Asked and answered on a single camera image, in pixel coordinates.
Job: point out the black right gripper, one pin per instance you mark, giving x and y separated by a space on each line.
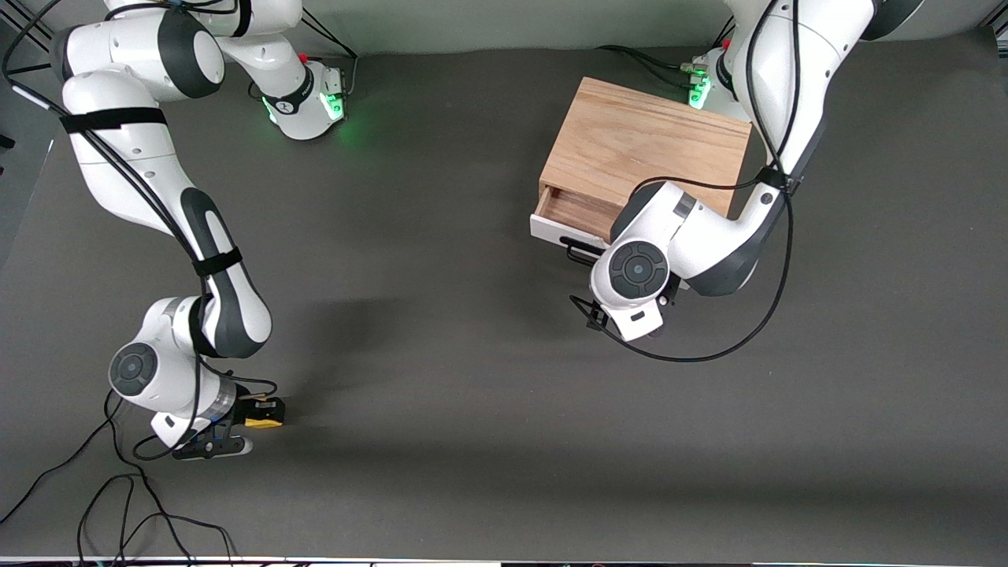
242 409

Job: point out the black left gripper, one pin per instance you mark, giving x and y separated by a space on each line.
594 314

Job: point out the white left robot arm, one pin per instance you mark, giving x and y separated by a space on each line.
709 244

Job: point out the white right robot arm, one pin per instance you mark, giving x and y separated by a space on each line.
126 157

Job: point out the wooden drawer cabinet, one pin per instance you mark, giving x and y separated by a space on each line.
646 134

